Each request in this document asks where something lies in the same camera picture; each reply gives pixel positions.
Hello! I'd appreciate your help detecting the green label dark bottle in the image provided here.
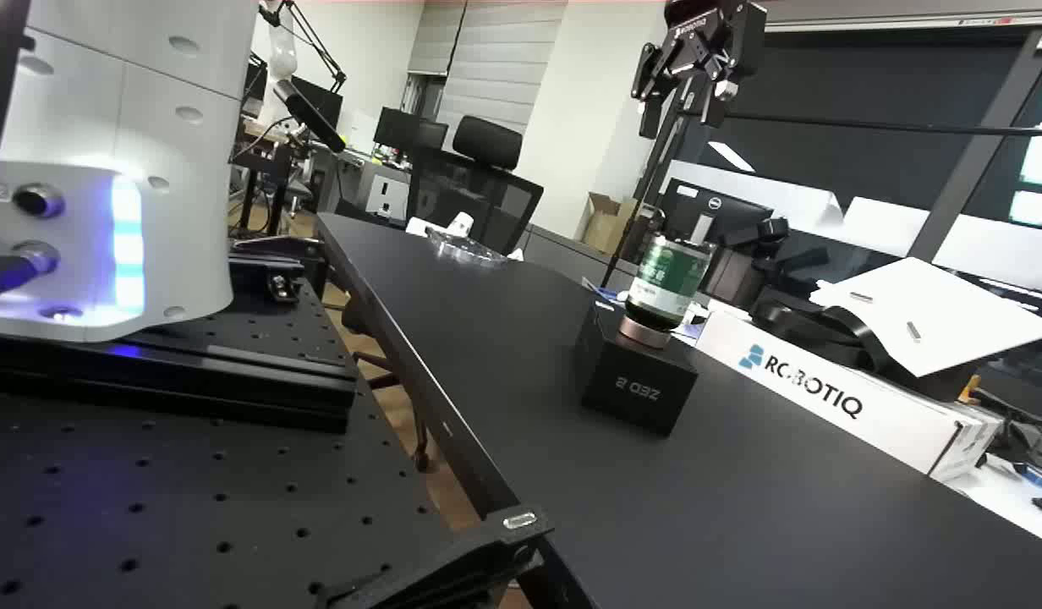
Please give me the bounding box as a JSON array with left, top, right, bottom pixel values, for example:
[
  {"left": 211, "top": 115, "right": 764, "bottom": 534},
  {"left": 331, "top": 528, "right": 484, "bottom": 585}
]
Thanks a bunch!
[{"left": 615, "top": 231, "right": 720, "bottom": 352}]

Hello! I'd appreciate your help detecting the black office chair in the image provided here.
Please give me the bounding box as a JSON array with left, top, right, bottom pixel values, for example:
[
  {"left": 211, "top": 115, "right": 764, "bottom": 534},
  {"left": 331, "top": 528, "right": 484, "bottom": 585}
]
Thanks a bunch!
[{"left": 411, "top": 111, "right": 548, "bottom": 253}]

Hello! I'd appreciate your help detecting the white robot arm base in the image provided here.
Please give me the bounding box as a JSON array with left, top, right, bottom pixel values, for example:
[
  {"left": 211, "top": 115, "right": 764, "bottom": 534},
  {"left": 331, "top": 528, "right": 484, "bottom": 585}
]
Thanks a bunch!
[{"left": 0, "top": 0, "right": 260, "bottom": 346}]

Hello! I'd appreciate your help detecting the brown cardboard box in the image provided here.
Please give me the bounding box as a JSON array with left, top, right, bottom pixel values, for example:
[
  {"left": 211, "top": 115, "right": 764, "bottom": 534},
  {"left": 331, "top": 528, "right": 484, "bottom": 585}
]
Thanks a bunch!
[{"left": 574, "top": 190, "right": 640, "bottom": 253}]

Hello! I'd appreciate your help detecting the white Robotiq cardboard box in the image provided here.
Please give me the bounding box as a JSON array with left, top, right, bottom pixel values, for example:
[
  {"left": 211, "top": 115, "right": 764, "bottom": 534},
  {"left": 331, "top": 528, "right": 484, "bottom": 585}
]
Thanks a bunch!
[{"left": 683, "top": 301, "right": 1001, "bottom": 477}]

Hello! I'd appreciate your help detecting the black bag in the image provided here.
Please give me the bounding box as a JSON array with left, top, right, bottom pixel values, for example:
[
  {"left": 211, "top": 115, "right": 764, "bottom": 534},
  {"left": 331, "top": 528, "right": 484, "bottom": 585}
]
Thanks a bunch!
[{"left": 755, "top": 285, "right": 890, "bottom": 377}]

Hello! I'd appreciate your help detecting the black perforated breadboard plate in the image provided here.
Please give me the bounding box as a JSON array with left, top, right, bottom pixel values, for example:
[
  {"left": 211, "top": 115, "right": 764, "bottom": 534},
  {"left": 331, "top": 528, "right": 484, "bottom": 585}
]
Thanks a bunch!
[{"left": 0, "top": 386, "right": 551, "bottom": 609}]

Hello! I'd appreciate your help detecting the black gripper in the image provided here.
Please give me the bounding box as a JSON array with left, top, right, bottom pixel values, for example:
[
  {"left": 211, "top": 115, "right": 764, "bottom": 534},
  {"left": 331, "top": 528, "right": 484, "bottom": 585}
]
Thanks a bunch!
[{"left": 628, "top": 0, "right": 773, "bottom": 143}]

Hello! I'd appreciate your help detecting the black jointed lamp arm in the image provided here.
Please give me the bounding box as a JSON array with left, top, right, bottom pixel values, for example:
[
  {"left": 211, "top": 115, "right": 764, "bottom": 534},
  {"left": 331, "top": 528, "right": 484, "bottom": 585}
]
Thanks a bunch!
[{"left": 255, "top": 0, "right": 352, "bottom": 155}]

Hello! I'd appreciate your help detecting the grey window blind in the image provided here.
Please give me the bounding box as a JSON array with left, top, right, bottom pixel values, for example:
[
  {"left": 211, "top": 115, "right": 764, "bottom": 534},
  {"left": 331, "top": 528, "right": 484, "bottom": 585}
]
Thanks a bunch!
[{"left": 434, "top": 0, "right": 573, "bottom": 143}]

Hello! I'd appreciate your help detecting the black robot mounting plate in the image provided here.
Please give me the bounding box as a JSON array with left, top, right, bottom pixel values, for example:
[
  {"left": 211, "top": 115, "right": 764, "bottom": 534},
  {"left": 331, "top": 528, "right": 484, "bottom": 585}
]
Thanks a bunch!
[{"left": 0, "top": 281, "right": 362, "bottom": 433}]

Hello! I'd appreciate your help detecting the black diagonal frame pole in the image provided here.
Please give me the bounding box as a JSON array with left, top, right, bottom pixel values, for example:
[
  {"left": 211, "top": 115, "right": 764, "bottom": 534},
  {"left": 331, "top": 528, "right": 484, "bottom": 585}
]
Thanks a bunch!
[{"left": 906, "top": 21, "right": 1042, "bottom": 263}]

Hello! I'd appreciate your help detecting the black cable plug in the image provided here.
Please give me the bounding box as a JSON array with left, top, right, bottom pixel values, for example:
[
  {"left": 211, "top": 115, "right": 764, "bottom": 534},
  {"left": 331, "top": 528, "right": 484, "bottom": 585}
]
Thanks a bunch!
[{"left": 0, "top": 239, "right": 63, "bottom": 307}]

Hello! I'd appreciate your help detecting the small white object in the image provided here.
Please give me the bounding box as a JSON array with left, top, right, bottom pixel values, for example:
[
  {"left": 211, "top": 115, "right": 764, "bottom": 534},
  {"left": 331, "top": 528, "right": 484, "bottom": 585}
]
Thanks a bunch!
[{"left": 402, "top": 209, "right": 482, "bottom": 243}]

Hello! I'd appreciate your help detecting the small black box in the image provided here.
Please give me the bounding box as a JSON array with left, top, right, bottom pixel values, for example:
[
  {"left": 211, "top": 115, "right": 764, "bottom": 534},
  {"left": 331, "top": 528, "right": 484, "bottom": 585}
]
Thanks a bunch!
[{"left": 573, "top": 301, "right": 702, "bottom": 439}]

